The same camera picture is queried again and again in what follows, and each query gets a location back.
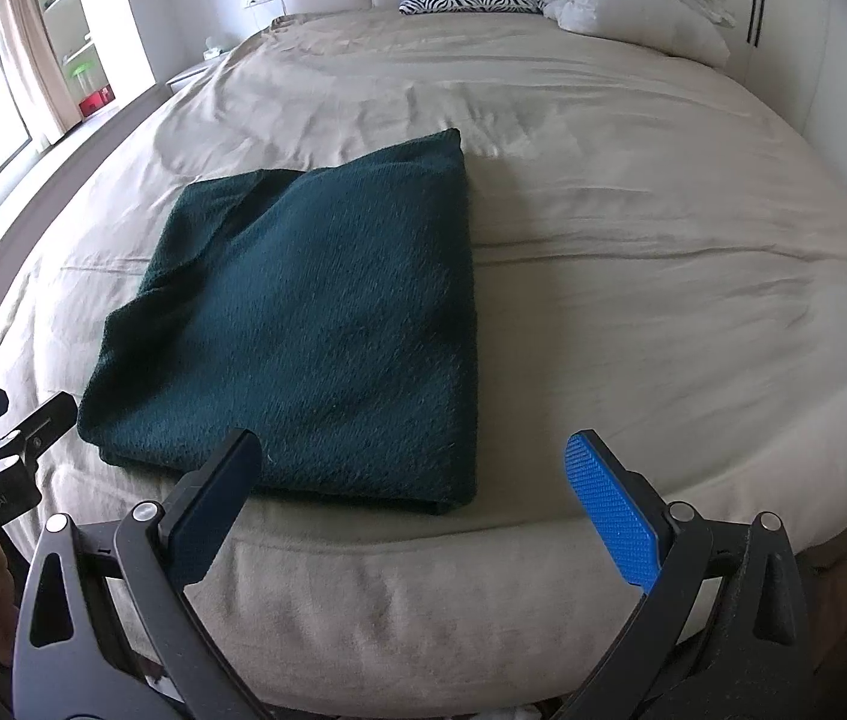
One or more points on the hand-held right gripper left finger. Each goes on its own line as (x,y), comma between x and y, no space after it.
(217,502)

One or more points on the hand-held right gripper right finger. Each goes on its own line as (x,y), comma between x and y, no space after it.
(607,502)

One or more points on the dark teal towel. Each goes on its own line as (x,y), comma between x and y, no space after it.
(303,315)

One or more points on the white window ledge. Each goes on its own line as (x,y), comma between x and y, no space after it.
(40,180)

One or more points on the beige bed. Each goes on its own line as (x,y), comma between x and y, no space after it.
(618,240)

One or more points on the red box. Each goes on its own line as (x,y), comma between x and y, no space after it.
(95,103)

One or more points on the beige curtain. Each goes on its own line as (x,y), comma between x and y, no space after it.
(29,52)

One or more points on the white nightstand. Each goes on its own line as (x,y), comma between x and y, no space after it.
(187,75)

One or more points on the tissue box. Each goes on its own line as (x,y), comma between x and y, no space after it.
(213,49)

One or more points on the white shelf unit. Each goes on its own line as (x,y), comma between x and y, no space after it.
(100,7)

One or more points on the white wardrobe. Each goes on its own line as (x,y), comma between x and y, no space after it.
(828,52)

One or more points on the white duvet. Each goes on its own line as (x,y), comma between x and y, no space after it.
(618,0)

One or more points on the zebra print pillow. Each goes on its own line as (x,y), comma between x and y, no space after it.
(468,1)

